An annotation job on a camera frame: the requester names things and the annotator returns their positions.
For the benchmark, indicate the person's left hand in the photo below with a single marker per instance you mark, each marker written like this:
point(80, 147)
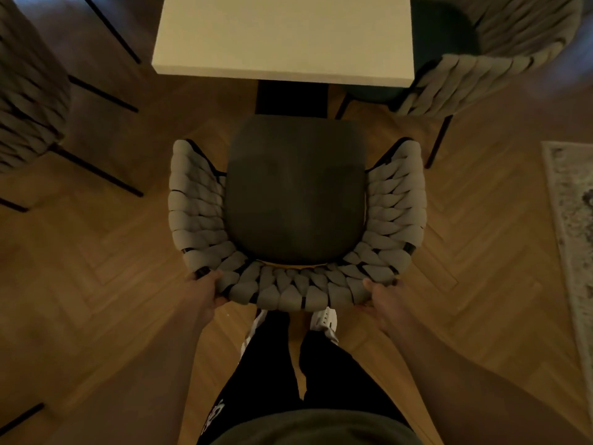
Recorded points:
point(204, 294)

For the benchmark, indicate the person's right hand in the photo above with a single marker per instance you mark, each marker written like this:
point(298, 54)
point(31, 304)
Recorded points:
point(383, 301)

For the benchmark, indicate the person's left thumb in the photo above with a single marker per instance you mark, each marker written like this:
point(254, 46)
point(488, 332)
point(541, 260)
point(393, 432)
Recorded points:
point(217, 278)

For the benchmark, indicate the person's right thumb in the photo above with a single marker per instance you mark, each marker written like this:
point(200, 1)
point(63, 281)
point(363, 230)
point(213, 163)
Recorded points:
point(370, 285)

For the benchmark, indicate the grey woven chair dark seat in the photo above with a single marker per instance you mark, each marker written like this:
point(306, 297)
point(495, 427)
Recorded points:
point(296, 213)

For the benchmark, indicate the person's left forearm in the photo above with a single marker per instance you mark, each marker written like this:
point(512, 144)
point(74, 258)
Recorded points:
point(134, 380)

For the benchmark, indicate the person's right forearm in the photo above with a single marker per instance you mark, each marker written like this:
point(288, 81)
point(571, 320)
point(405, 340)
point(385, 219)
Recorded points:
point(472, 389)

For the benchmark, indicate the white right shoe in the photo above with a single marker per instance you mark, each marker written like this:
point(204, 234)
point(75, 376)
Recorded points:
point(325, 323)

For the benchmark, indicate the black trousers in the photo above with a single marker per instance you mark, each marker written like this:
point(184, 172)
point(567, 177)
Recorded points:
point(282, 380)

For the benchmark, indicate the olive green shirt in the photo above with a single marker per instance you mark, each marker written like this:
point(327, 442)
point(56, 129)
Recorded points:
point(319, 428)

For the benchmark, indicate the patterned light rug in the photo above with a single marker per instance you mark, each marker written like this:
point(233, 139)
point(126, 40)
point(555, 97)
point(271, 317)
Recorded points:
point(572, 254)

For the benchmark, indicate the black chair leg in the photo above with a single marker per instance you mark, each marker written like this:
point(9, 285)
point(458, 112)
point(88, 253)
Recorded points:
point(21, 419)

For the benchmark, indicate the grey woven chair green seat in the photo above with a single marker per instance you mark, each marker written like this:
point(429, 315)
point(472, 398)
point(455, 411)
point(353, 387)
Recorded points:
point(468, 55)

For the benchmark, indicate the white square table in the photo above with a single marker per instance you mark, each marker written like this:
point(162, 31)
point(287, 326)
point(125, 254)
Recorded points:
point(287, 36)

